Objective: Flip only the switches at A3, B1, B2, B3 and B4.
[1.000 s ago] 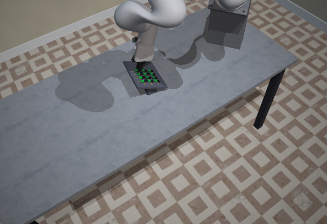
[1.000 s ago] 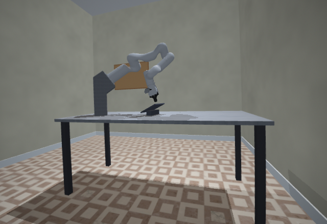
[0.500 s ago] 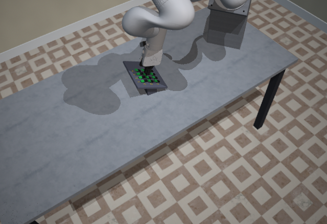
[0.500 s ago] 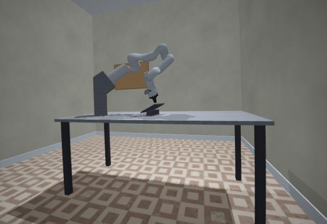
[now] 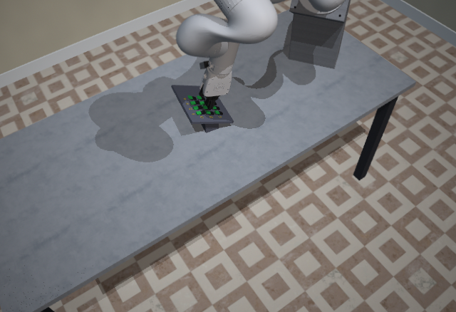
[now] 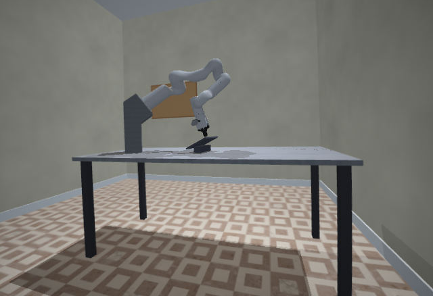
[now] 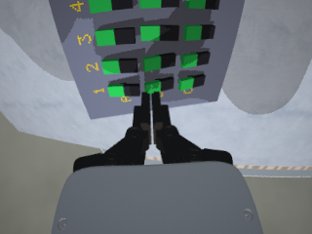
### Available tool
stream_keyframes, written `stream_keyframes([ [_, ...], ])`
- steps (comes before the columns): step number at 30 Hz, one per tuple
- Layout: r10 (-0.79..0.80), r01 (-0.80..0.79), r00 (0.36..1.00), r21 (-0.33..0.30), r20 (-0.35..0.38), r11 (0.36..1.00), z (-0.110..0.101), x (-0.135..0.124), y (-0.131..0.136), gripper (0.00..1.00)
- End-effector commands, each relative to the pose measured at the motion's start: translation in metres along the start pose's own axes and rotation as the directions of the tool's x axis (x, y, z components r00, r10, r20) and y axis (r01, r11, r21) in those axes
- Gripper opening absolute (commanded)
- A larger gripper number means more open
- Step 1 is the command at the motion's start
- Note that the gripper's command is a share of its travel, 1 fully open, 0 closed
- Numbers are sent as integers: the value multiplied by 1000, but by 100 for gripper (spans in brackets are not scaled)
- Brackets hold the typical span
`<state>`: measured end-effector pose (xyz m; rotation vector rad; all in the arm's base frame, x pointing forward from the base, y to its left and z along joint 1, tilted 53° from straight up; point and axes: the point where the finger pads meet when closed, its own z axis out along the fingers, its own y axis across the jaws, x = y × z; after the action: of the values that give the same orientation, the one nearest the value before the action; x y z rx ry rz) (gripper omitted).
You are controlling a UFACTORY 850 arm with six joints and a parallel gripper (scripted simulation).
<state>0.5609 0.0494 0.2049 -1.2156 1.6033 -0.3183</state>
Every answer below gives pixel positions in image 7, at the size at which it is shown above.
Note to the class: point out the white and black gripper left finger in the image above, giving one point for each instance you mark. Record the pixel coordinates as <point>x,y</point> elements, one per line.
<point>126,152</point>

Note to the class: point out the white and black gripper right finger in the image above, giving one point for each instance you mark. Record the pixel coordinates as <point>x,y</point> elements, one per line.
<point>178,149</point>

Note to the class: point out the grey switch panel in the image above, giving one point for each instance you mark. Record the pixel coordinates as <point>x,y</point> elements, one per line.
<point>108,51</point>

